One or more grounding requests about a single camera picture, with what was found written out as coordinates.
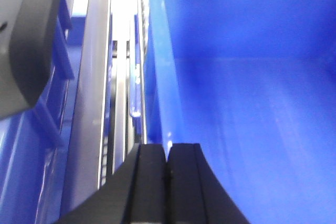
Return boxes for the grey metal shelf rail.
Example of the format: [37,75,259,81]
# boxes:
[60,0,111,215]

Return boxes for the light blue plastic bin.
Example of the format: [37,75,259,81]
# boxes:
[145,0,335,223]

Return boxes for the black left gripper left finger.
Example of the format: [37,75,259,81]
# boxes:
[57,144,165,223]

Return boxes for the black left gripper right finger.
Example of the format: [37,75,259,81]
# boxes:
[167,143,249,223]

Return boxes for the dark blue upper left bin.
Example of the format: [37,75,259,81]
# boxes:
[1,0,85,223]

